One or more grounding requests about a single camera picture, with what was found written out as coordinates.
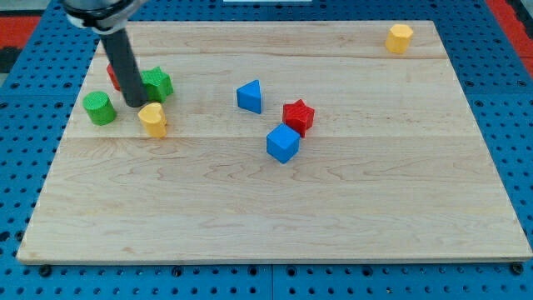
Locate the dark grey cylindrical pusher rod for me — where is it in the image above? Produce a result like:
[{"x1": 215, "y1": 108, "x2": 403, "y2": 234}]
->
[{"x1": 100, "y1": 28, "x2": 147, "y2": 108}]

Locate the yellow heart block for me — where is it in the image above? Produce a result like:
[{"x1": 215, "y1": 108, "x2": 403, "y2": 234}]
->
[{"x1": 137, "y1": 102, "x2": 167, "y2": 138}]

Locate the blue cube block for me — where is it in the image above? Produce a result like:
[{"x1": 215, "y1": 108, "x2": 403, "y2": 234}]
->
[{"x1": 266, "y1": 123, "x2": 301, "y2": 163}]

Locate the red block behind rod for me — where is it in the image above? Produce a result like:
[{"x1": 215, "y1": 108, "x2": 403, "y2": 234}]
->
[{"x1": 106, "y1": 63, "x2": 121, "y2": 91}]

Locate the green star block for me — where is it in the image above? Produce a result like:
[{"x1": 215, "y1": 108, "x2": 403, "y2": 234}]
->
[{"x1": 142, "y1": 67, "x2": 174, "y2": 103}]

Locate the green cylinder block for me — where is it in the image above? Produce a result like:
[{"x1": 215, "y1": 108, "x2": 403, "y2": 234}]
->
[{"x1": 82, "y1": 91, "x2": 117, "y2": 126}]

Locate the blue triangle block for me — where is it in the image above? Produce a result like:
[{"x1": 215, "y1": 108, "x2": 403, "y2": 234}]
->
[{"x1": 237, "y1": 80, "x2": 262, "y2": 114}]

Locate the light wooden board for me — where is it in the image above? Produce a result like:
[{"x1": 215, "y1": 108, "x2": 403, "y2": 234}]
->
[{"x1": 17, "y1": 21, "x2": 532, "y2": 265}]

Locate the red star block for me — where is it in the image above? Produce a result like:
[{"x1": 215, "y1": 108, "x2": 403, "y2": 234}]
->
[{"x1": 282, "y1": 99, "x2": 315, "y2": 138}]

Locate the yellow hexagon block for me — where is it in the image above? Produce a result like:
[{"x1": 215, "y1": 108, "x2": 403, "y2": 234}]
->
[{"x1": 385, "y1": 24, "x2": 414, "y2": 54}]

